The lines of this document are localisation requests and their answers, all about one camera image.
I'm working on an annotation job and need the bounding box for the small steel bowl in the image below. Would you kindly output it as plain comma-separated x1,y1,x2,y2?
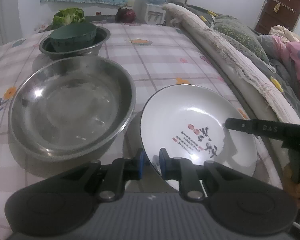
39,26,110,61

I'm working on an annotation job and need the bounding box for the person's right hand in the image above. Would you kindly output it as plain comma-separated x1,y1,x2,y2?
282,164,300,209

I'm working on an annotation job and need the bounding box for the brown wooden door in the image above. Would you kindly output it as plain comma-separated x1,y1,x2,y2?
255,0,300,34

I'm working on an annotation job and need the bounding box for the dark green ceramic bowl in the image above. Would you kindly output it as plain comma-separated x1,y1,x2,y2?
50,22,97,52

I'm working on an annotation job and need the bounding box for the red cabbage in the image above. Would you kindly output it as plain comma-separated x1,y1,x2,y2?
115,8,136,23

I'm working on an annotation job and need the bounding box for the green patterned pillow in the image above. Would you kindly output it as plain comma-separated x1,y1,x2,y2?
212,15,269,64

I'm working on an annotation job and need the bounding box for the white water dispenser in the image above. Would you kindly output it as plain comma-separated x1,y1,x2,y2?
145,3,166,25

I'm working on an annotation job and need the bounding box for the white decorated plate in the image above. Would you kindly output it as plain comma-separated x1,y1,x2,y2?
140,85,257,176

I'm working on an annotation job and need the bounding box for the large steel bowl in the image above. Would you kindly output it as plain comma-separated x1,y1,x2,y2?
8,56,136,162

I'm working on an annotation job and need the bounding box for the rolled beige quilt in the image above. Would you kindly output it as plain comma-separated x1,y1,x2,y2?
162,3,300,125

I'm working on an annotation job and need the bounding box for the green lettuce head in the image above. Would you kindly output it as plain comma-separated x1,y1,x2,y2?
52,8,85,29

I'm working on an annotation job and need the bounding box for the pink blanket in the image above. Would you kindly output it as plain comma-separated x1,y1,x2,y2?
269,25,300,96

